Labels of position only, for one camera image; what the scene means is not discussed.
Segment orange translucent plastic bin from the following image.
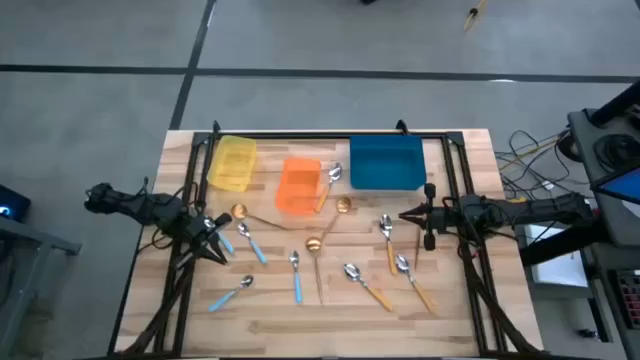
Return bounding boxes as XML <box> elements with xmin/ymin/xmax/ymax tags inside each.
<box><xmin>274</xmin><ymin>157</ymin><xmax>323</xmax><ymax>217</ymax></box>

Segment gray metal table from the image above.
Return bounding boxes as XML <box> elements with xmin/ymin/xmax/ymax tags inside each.
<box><xmin>0</xmin><ymin>214</ymin><xmax>83</xmax><ymax>360</ymax></box>

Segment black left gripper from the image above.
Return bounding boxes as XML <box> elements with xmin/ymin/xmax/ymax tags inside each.
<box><xmin>182</xmin><ymin>212</ymin><xmax>234</xmax><ymax>266</ymax></box>

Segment black button panel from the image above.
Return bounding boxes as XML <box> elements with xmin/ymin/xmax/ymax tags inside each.
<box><xmin>613</xmin><ymin>268</ymin><xmax>640</xmax><ymax>317</ymax></box>

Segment tangled floor cables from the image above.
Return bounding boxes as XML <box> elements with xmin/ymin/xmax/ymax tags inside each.
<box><xmin>494</xmin><ymin>128</ymin><xmax>576</xmax><ymax>201</ymax></box>

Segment black device with blue light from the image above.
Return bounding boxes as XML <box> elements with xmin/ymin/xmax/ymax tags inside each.
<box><xmin>0</xmin><ymin>183</ymin><xmax>32</xmax><ymax>225</ymax></box>

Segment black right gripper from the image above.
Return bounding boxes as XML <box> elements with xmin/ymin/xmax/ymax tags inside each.
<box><xmin>398</xmin><ymin>182</ymin><xmax>469</xmax><ymax>252</ymax></box>

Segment coiled black cable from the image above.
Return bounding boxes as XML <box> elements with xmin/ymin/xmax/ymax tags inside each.
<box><xmin>593</xmin><ymin>133</ymin><xmax>640</xmax><ymax>174</ymax></box>

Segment black metal beam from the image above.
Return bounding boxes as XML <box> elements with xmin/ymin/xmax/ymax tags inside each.
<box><xmin>519</xmin><ymin>209</ymin><xmax>601</xmax><ymax>266</ymax></box>

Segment blue plastic bin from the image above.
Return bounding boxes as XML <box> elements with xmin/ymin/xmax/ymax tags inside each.
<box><xmin>348</xmin><ymin>134</ymin><xmax>428</xmax><ymax>192</ymax></box>

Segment yellow translucent plastic bin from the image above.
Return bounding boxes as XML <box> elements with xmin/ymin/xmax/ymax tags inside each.
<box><xmin>206</xmin><ymin>134</ymin><xmax>258</xmax><ymax>194</ymax></box>

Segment blue tablet screen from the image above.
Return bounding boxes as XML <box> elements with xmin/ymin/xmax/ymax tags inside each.
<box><xmin>591</xmin><ymin>167</ymin><xmax>640</xmax><ymax>206</ymax></box>

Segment black metal table frame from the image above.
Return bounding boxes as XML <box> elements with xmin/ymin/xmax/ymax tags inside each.
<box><xmin>107</xmin><ymin>119</ymin><xmax>546</xmax><ymax>360</ymax></box>

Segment gray equipment cart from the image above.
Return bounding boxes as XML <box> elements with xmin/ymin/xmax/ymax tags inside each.
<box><xmin>567</xmin><ymin>107</ymin><xmax>640</xmax><ymax>249</ymax></box>

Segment wood-handled silver spoon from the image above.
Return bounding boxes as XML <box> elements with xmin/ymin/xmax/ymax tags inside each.
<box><xmin>342</xmin><ymin>262</ymin><xmax>395</xmax><ymax>314</ymax></box>
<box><xmin>313</xmin><ymin>162</ymin><xmax>344</xmax><ymax>214</ymax></box>
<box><xmin>378</xmin><ymin>213</ymin><xmax>399</xmax><ymax>276</ymax></box>
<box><xmin>394</xmin><ymin>253</ymin><xmax>439</xmax><ymax>315</ymax></box>

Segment black monitor pole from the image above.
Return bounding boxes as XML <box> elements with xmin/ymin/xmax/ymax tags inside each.
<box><xmin>589</xmin><ymin>79</ymin><xmax>640</xmax><ymax>126</ymax></box>

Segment yellow hanging cord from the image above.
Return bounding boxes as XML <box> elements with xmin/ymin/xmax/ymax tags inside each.
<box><xmin>462</xmin><ymin>0</ymin><xmax>489</xmax><ymax>32</ymax></box>

